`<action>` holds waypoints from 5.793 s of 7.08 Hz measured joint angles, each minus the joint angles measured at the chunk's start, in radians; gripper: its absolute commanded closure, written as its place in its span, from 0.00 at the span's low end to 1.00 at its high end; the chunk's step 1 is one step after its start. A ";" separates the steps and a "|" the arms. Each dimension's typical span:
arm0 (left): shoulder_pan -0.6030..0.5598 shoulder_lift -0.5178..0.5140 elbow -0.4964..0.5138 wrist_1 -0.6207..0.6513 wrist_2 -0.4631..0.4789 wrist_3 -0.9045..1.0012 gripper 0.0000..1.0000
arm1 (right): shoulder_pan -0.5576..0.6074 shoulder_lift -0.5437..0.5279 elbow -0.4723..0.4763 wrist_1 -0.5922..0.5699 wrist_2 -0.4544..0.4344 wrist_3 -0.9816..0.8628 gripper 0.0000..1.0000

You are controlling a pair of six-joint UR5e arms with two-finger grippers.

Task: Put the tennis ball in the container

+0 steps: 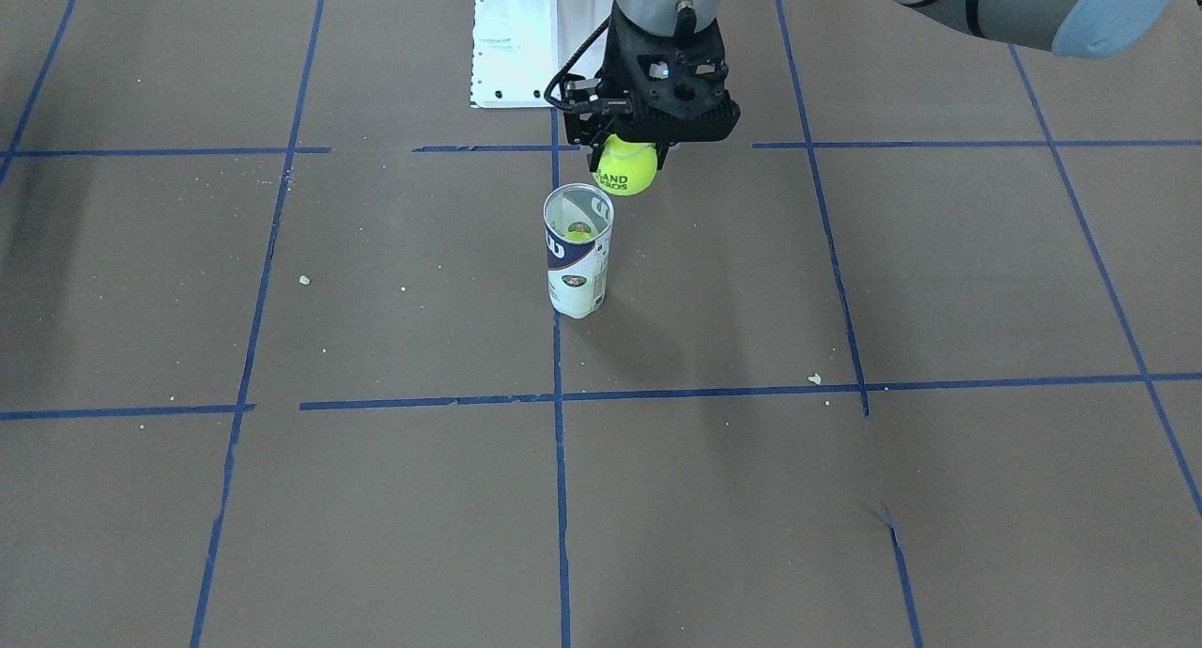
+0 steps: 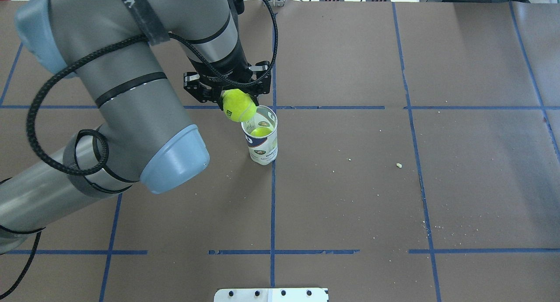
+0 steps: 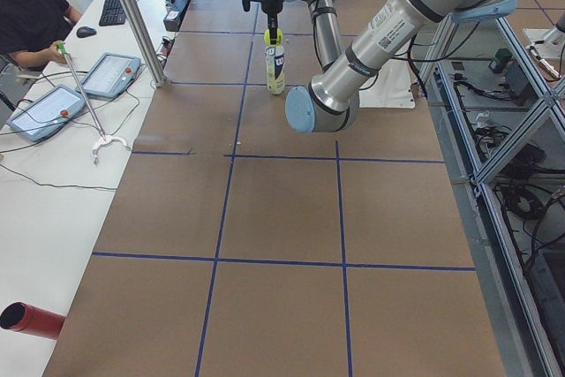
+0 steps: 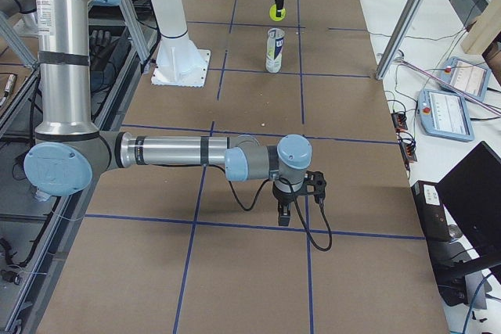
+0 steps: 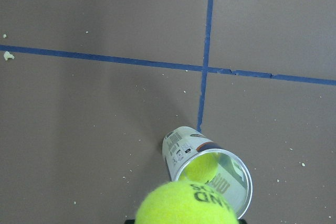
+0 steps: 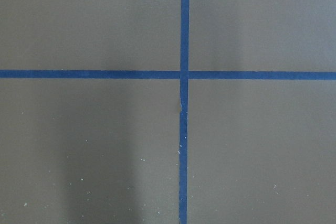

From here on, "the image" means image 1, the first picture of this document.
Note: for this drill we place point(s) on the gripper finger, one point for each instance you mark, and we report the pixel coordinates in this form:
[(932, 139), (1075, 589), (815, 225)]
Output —
[(662, 149), (591, 110)]

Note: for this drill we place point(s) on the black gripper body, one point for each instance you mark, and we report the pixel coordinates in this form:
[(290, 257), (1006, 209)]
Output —
[(581, 102)]

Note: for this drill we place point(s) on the yellow tennis ball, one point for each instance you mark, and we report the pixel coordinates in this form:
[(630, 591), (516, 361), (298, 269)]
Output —
[(624, 167)]

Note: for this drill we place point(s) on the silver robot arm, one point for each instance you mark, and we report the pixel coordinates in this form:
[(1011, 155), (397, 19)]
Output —
[(1091, 29)]

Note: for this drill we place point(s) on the tennis ball inside can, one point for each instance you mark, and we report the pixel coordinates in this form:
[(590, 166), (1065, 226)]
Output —
[(579, 232)]

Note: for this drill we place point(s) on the tennis ball can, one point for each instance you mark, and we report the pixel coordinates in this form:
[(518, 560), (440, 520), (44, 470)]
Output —
[(577, 273)]

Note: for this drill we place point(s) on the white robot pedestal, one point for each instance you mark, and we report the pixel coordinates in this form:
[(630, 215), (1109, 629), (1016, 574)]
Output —
[(518, 45)]

